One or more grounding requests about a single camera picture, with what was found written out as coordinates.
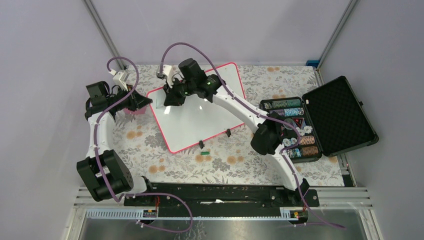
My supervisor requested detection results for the black poker chip case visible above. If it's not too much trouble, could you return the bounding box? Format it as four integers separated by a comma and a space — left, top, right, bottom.
259, 76, 379, 163

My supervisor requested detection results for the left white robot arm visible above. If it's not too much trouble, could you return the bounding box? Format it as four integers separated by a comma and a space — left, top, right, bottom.
76, 81, 153, 202

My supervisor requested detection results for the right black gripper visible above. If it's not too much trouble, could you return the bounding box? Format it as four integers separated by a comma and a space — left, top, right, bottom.
163, 76, 196, 107

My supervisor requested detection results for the pink eraser block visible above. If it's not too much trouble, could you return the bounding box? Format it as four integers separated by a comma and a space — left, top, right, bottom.
123, 106, 147, 116

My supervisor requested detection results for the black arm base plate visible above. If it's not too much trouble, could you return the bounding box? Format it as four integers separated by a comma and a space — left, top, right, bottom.
124, 182, 320, 218

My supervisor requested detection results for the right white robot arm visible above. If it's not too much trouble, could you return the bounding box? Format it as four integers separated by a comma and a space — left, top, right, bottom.
156, 58, 307, 206

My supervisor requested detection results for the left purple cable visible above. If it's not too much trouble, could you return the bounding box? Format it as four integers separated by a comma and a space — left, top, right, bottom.
93, 56, 194, 234

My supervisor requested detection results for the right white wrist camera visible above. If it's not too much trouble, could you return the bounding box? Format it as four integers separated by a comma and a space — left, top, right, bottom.
156, 64, 174, 88

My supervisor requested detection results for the floral table mat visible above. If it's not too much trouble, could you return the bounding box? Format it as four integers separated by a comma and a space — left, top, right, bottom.
112, 64, 347, 187

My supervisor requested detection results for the blue clip at corner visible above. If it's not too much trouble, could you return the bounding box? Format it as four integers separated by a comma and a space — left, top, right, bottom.
305, 60, 320, 68

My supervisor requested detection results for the pink framed whiteboard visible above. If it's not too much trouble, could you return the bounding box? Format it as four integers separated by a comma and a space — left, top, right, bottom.
146, 62, 251, 155

